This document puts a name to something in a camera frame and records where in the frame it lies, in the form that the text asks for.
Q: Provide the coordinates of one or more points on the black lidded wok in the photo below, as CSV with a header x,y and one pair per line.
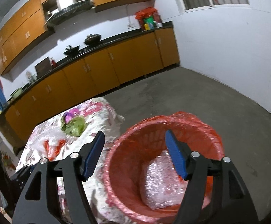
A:
x,y
92,39

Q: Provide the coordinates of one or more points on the clear white plastic bag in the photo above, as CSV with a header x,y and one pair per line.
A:
x,y
52,138

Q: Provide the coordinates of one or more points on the glass jar on counter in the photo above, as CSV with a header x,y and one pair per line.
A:
x,y
30,77

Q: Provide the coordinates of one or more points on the floral tablecloth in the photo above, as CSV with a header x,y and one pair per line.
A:
x,y
81,136

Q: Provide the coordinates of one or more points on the small red bottle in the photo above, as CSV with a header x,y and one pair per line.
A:
x,y
53,63

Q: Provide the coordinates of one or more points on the range hood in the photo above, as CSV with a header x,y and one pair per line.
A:
x,y
58,11

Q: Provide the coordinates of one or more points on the upper orange wall cabinets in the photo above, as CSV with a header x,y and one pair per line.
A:
x,y
35,21

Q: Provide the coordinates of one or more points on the bubble wrap sheet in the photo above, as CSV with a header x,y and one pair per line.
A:
x,y
160,186

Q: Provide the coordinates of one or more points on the purple pink plastic bag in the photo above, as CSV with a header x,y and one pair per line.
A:
x,y
67,117

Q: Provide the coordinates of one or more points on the green basin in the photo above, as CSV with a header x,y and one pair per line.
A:
x,y
16,93

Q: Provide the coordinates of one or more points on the black wok with handle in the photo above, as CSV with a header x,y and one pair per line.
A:
x,y
71,51

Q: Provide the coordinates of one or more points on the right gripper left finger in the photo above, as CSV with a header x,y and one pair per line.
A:
x,y
39,199

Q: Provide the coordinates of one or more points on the dark wooden cutting board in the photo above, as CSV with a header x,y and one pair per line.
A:
x,y
43,67

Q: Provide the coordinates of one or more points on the lower orange kitchen cabinets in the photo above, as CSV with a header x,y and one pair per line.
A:
x,y
114,63

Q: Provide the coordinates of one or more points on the knotted red plastic bag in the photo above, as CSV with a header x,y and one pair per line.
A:
x,y
53,151

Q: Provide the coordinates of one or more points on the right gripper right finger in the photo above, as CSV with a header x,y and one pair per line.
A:
x,y
230,202

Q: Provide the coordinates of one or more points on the red bag with groceries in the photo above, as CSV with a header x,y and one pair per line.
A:
x,y
148,19

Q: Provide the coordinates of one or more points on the olive green plastic bag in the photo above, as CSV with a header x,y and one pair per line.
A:
x,y
74,127

